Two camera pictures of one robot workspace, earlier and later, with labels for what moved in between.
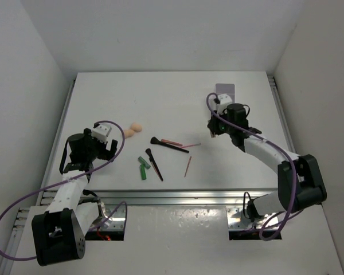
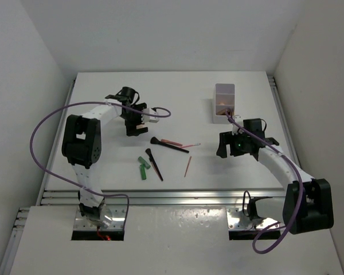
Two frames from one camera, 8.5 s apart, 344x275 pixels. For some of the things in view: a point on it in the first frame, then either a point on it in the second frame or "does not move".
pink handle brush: [171, 142] does not move
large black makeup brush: [154, 140] does not move
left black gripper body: [96, 148] to [132, 119]
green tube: [144, 162] does not move
